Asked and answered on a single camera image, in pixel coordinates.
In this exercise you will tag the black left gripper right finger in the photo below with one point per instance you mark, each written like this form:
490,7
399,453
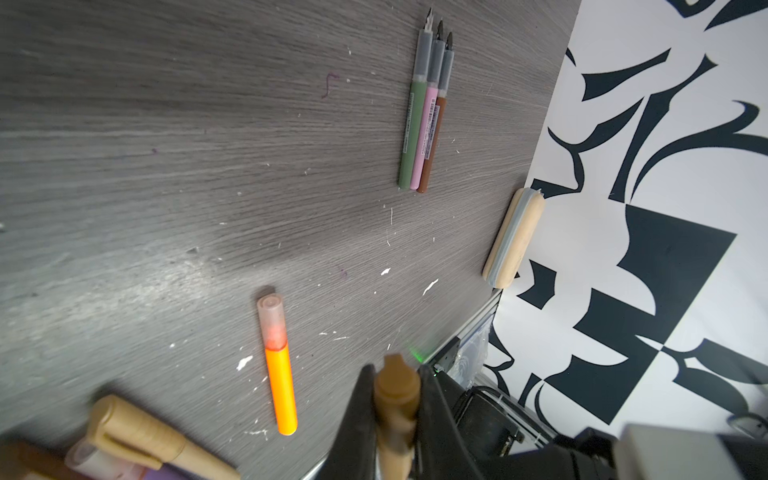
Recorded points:
440,452

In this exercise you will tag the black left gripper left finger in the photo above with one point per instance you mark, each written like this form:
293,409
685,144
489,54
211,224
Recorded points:
353,453

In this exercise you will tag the gold tan capped pen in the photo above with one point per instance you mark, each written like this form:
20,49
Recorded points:
397,394

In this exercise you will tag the brown capped cream pen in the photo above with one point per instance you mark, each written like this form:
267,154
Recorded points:
24,461

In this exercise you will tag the brown pen with pink cap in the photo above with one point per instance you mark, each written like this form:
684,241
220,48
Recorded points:
438,112

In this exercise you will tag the pink fountain pen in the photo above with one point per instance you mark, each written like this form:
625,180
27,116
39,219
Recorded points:
434,72

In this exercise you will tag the green fountain pen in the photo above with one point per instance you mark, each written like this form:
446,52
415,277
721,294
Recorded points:
416,99

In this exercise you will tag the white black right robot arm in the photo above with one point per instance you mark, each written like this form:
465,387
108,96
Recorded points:
507,443

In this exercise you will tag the orange highlighter pen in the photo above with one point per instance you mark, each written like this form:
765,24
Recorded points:
270,309

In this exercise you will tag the purple highlighter pen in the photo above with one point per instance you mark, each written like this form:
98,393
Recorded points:
93,463

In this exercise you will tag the beige foam block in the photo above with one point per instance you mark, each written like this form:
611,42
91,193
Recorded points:
513,238

